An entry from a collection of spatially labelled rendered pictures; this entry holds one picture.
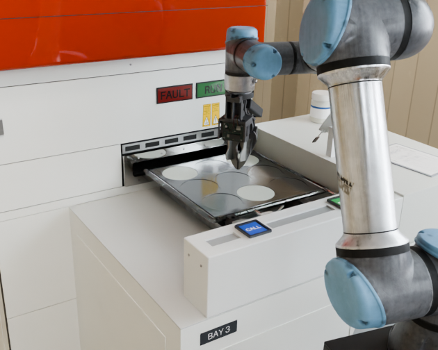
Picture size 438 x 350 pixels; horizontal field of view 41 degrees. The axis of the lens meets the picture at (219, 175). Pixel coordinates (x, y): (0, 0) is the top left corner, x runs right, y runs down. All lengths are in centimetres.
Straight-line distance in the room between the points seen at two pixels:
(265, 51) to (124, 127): 54
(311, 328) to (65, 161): 77
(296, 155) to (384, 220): 81
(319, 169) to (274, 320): 51
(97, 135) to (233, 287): 64
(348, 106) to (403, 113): 280
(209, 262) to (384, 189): 37
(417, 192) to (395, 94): 231
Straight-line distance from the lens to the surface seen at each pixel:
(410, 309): 97
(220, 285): 116
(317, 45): 93
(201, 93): 173
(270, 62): 129
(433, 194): 154
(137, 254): 140
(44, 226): 166
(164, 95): 167
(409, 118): 368
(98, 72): 157
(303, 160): 169
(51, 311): 180
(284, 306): 132
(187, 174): 163
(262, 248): 119
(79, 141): 160
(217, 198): 149
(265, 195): 152
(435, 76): 349
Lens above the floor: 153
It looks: 23 degrees down
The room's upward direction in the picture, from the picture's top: 2 degrees clockwise
